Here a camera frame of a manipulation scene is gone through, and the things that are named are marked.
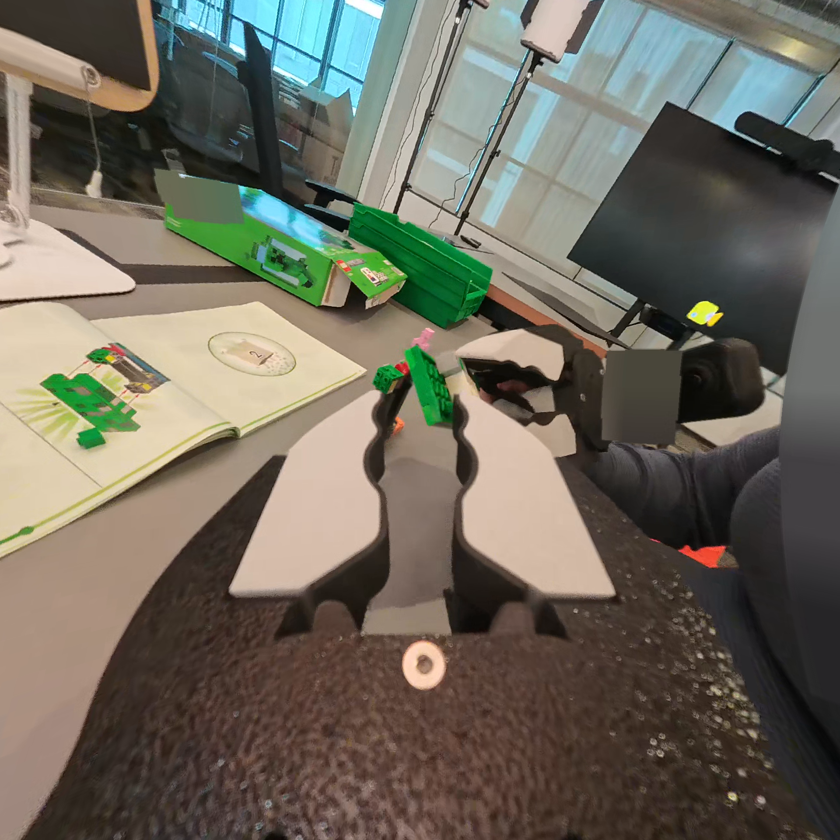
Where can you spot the black tripod with white light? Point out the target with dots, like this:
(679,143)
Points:
(554,29)

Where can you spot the black tripod stand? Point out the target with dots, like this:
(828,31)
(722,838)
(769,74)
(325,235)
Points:
(446,72)

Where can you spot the black webcam bar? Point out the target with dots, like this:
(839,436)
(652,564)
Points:
(787,141)

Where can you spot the brick instruction booklet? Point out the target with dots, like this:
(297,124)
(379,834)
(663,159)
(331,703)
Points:
(197,380)

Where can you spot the small green brick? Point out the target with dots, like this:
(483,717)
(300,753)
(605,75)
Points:
(387,379)

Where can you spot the black screen stand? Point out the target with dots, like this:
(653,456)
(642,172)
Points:
(659,319)

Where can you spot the black remote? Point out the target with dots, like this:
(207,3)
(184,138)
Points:
(470,241)

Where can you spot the pink brick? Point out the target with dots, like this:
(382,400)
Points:
(423,338)

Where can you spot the green toy box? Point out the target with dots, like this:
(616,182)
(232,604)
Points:
(289,256)

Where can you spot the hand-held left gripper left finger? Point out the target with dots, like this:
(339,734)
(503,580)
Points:
(308,512)

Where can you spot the person's dark clothing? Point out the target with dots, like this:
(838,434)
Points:
(754,525)

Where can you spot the cardboard box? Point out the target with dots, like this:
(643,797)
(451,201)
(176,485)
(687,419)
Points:
(328,138)

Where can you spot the person's right forearm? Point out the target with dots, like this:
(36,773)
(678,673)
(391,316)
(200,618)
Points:
(669,485)

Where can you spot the green brick plate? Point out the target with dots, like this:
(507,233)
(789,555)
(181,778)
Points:
(430,387)

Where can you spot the grey desk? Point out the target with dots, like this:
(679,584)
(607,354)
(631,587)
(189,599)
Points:
(164,590)

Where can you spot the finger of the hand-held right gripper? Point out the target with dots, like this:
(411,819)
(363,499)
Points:
(515,348)
(558,426)

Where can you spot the black office chair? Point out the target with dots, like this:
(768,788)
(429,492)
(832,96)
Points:
(328,193)

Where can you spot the yellow sticker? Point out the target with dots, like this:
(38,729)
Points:
(704,313)

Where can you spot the stack of green bins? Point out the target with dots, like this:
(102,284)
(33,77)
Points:
(426,269)

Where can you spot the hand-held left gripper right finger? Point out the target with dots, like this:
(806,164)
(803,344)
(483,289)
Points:
(525,518)

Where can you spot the black monitor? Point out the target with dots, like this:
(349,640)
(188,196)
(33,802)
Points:
(262,105)

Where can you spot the large black screen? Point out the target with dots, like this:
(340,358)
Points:
(709,229)

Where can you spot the white tablet stand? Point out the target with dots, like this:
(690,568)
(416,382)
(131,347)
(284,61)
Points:
(46,262)

